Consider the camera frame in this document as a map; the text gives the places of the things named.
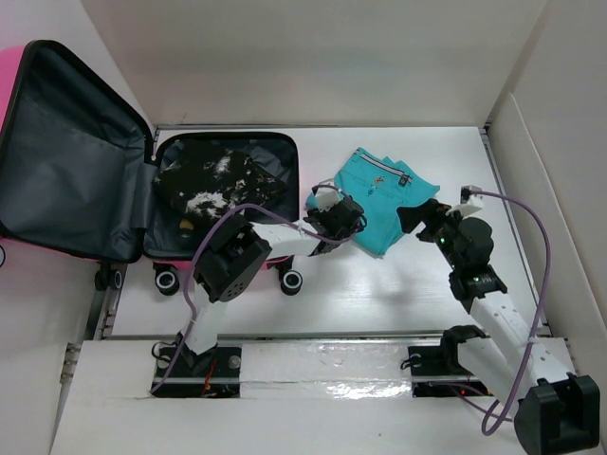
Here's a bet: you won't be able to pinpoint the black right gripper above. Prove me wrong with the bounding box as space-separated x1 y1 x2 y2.
395 198 467 271

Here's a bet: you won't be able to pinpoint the turquoise shorts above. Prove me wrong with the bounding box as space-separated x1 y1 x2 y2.
323 147 440 257

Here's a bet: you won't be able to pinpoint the black white patterned garment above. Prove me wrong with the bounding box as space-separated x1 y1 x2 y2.
153 139 287 228

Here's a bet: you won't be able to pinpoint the pink hard-shell suitcase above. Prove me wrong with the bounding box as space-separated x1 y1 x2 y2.
1 40 300 296

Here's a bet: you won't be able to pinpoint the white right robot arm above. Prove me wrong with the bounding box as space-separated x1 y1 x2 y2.
396 195 600 454

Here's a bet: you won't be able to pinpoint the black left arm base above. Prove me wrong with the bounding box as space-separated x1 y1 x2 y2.
151 341 242 399

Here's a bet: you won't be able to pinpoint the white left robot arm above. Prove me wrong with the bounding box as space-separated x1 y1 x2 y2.
174 196 366 376

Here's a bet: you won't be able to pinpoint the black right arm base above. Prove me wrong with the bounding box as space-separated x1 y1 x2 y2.
400 346 491 398

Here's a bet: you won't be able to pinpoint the wooden shaving brush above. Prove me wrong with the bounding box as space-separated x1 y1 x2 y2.
178 219 195 238

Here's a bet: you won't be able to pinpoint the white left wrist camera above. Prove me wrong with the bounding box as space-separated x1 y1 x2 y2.
312 184 341 211

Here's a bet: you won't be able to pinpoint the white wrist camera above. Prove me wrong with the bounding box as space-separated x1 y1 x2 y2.
312 184 341 211
448 185 484 218

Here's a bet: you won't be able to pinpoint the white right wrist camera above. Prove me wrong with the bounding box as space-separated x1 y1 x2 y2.
448 185 484 218

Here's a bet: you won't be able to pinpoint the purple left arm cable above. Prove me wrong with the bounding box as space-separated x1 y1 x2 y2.
151 203 369 394

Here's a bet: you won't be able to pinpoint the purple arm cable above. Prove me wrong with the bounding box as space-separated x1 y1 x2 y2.
467 187 554 436
151 203 369 394

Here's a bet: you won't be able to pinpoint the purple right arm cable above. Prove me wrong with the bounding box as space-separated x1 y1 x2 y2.
467 187 554 436

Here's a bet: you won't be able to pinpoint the aluminium front rail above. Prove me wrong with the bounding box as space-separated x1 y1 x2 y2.
97 331 513 343

